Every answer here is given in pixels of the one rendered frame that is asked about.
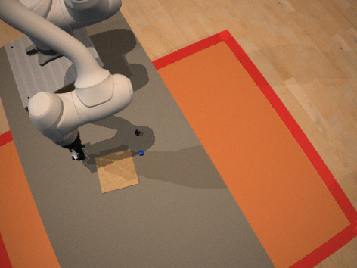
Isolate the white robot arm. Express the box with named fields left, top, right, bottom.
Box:
left=0, top=0, right=133, bottom=146

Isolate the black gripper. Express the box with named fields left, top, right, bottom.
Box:
left=61, top=131, right=89, bottom=162

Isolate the orange flat mat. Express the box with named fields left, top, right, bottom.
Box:
left=95, top=149, right=139, bottom=194

